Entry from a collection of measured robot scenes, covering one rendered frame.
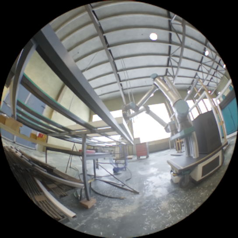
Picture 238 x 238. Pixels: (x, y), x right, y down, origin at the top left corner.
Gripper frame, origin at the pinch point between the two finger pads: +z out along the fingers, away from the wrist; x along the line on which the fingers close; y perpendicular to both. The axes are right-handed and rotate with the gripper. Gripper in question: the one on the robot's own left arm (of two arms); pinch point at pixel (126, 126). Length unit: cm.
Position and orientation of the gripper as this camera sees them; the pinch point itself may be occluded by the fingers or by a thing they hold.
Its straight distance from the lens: 104.1
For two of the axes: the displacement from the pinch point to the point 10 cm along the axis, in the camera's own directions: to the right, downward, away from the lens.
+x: -9.7, 1.6, 2.0
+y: 2.5, 3.9, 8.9
